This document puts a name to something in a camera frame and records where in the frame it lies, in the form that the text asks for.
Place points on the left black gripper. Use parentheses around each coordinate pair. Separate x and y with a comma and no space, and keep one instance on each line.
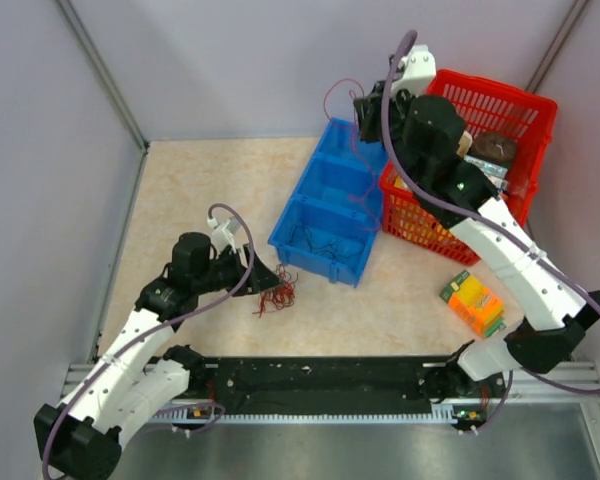
(263,278)

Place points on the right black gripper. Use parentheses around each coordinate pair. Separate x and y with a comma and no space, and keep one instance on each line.
(368,110)

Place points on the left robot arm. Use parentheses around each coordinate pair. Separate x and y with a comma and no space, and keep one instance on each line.
(84,435)

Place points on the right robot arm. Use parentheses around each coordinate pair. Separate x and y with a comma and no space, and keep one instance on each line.
(421,135)

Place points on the blue three-compartment bin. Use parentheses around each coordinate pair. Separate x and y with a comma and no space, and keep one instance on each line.
(330,222)

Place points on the dark brown round item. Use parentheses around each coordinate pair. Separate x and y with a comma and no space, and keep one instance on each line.
(494,147)

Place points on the red plastic basket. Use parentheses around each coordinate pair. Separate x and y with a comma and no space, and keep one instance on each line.
(485,105)

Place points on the teal tissue pack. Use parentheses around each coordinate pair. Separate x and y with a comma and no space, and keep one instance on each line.
(488,168)

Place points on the orange yellow sponge pack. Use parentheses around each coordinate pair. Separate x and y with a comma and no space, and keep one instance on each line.
(474,303)

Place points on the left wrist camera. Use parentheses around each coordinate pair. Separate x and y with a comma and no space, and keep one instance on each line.
(223,233)

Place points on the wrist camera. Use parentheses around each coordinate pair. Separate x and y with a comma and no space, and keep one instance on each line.
(416,71)
(223,233)

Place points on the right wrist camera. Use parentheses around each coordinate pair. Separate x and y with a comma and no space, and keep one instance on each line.
(416,71)

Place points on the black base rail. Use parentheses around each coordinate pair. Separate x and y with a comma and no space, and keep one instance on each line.
(333,385)

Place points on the right aluminium corner post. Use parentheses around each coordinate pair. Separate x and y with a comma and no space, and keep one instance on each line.
(574,16)

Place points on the aluminium corner post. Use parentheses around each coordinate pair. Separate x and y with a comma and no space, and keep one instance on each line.
(574,16)
(101,71)

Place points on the left aluminium corner post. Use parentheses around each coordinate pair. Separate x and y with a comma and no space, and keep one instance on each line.
(101,71)

